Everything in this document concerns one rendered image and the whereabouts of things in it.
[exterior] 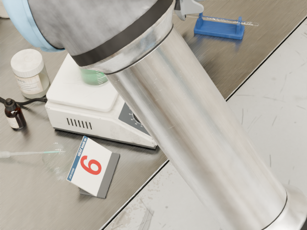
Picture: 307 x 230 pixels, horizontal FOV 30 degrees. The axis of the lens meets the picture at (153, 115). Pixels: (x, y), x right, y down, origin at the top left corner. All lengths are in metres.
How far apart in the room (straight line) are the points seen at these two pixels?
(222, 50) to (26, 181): 0.46
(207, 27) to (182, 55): 0.64
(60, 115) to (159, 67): 0.49
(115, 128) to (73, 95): 0.09
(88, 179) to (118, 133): 0.10
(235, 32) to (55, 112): 0.41
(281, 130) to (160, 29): 0.54
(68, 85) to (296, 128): 0.41
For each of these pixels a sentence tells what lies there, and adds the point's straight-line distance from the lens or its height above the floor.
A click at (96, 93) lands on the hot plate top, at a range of 0.98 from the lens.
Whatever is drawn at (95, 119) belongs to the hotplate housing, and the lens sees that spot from 0.98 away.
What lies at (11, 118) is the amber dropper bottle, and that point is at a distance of 1.06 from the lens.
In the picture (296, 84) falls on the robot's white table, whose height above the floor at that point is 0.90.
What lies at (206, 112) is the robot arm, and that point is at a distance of 0.57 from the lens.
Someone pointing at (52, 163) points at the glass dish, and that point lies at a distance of 1.01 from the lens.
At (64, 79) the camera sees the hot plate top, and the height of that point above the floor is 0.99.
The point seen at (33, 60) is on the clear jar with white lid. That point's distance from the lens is 1.08.
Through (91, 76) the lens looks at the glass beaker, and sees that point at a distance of 0.97.
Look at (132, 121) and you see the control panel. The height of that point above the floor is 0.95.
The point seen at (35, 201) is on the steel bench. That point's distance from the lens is 0.98.
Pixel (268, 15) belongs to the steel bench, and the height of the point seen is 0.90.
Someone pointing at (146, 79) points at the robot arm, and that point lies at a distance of 0.54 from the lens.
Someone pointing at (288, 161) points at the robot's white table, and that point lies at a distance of 0.99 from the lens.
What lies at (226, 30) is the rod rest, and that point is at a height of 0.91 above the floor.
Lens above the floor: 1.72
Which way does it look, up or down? 51 degrees down
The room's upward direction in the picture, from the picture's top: 7 degrees counter-clockwise
